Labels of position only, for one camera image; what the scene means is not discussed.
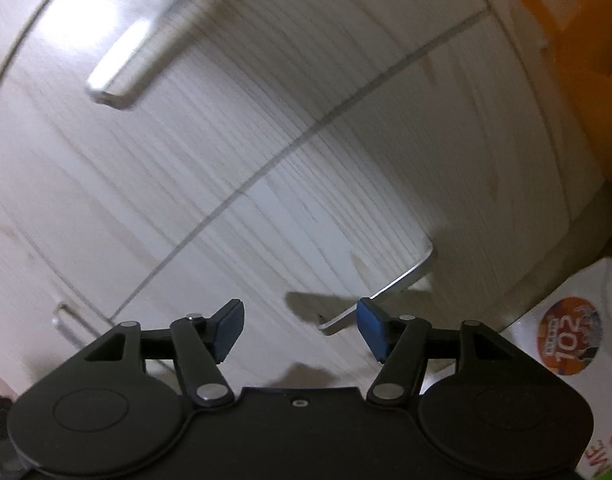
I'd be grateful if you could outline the wooden drawer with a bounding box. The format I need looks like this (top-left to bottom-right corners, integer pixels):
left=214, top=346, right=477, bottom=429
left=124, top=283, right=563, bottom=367
left=0, top=0, right=484, bottom=315
left=110, top=8, right=608, bottom=391

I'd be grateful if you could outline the orange tote bag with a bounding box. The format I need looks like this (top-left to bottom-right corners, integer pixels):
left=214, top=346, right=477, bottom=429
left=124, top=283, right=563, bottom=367
left=520, top=0, right=612, bottom=183

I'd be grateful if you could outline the white printed shopping bag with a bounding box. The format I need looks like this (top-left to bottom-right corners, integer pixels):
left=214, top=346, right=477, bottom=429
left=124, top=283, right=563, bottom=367
left=420, top=257, right=612, bottom=480

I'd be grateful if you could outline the left door metal handle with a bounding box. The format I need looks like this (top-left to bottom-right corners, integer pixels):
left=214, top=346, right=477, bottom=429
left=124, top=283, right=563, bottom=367
left=51, top=302, right=101, bottom=350

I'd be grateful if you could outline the drawer metal handle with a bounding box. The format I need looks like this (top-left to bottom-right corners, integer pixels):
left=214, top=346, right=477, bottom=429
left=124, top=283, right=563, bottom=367
left=318, top=238, right=435, bottom=336
left=84, top=0, right=227, bottom=111

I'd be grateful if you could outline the left cabinet door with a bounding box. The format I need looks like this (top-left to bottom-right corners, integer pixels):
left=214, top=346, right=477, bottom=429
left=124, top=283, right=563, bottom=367
left=0, top=232, right=111, bottom=398

